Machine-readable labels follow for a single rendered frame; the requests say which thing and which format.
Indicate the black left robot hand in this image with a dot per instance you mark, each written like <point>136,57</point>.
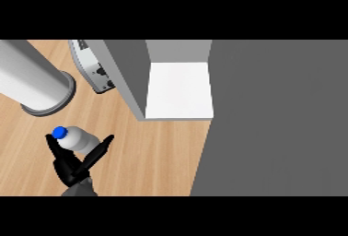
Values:
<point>68,167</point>

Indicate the white cylinder with grey rim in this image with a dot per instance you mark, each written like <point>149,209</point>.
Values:
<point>31,80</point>

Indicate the flat dark grey cabinet door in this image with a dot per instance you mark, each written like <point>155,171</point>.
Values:
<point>276,118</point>

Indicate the pale grey appliance with knobs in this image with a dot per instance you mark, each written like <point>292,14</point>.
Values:
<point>93,72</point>

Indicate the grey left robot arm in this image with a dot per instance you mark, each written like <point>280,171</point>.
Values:
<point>80,189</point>

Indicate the grey cabinet with white shelf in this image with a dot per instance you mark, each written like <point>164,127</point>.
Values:
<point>170,89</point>

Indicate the blue-capped white water bottle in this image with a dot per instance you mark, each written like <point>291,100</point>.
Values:
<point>78,140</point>

